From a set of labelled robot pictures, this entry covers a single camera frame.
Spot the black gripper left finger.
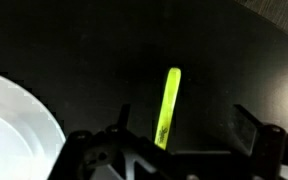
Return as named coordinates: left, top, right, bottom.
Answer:
left=117, top=103, right=132, bottom=130

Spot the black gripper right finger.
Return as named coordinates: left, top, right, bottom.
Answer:
left=228, top=103, right=264, bottom=156

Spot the yellow highlighter marker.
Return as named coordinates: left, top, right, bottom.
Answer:
left=153, top=67, right=182, bottom=151

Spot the white round plate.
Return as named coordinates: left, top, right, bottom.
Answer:
left=0, top=69, right=67, bottom=180

